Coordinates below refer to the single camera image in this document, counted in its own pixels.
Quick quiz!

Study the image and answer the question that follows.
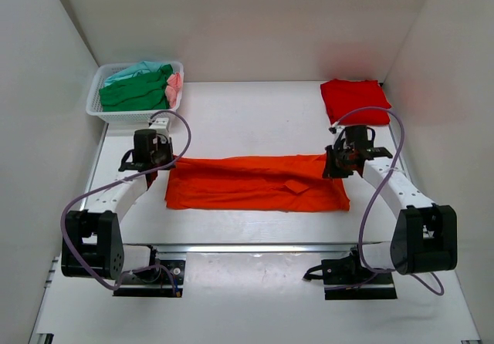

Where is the pink t shirt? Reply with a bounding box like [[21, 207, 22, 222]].
[[164, 73, 183, 109]]

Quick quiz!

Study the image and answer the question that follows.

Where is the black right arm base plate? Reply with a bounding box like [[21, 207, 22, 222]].
[[303, 246, 398, 301]]

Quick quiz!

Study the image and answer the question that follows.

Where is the orange t shirt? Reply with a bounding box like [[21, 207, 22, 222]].
[[164, 154, 350, 212]]

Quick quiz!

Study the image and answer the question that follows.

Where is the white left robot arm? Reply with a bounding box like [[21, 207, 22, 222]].
[[61, 128, 174, 281]]

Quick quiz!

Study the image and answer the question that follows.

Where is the aluminium table rail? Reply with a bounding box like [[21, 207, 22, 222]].
[[71, 123, 437, 255]]

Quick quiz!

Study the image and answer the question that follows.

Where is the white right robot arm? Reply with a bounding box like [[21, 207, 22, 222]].
[[323, 125, 458, 283]]

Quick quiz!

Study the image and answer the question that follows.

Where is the teal t shirt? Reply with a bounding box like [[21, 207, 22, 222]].
[[103, 61, 164, 87]]

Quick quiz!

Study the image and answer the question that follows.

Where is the folded red t shirt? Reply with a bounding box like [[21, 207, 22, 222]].
[[320, 79, 391, 126]]

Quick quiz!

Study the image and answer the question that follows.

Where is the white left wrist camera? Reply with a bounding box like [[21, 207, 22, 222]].
[[149, 117, 170, 136]]

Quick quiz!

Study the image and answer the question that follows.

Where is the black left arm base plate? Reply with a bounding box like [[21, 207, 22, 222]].
[[113, 250, 186, 298]]

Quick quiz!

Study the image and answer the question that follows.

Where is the green t shirt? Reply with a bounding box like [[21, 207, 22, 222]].
[[99, 64, 173, 112]]

